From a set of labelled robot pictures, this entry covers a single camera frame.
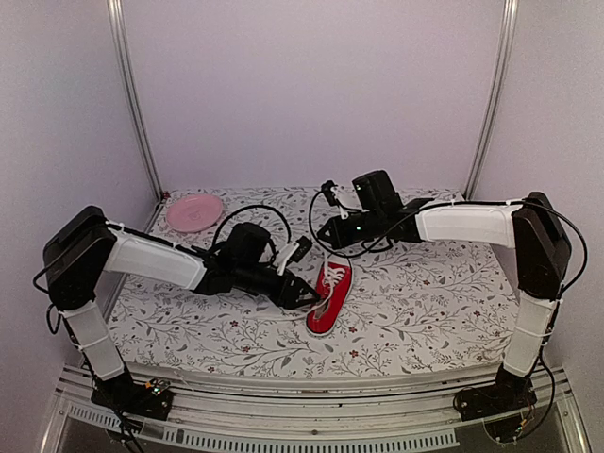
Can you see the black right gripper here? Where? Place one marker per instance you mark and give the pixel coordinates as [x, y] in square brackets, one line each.
[339, 240]

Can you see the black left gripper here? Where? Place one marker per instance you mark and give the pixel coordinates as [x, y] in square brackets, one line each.
[289, 299]

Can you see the red canvas sneaker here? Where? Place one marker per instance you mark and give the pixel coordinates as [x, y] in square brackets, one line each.
[333, 284]

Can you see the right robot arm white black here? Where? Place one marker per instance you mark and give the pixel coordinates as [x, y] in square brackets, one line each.
[530, 226]

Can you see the pink plastic plate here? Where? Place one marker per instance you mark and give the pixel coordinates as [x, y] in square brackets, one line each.
[194, 213]

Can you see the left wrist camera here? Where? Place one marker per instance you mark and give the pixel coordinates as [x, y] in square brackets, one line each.
[292, 252]

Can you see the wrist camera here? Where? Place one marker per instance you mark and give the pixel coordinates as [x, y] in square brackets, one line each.
[339, 197]
[292, 252]

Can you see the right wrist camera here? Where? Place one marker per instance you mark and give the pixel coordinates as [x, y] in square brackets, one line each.
[339, 197]

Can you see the front aluminium rail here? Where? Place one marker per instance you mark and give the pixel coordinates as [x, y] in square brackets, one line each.
[220, 413]

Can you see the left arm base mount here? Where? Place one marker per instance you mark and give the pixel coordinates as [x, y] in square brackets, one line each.
[153, 399]

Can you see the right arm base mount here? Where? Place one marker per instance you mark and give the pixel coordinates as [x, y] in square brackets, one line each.
[508, 395]

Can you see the right aluminium frame post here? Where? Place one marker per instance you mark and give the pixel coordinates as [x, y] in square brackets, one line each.
[502, 60]

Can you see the aluminium frame post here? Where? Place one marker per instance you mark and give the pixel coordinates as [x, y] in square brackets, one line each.
[117, 26]
[502, 60]

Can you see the left aluminium frame post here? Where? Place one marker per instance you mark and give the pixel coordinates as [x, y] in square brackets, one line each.
[117, 26]

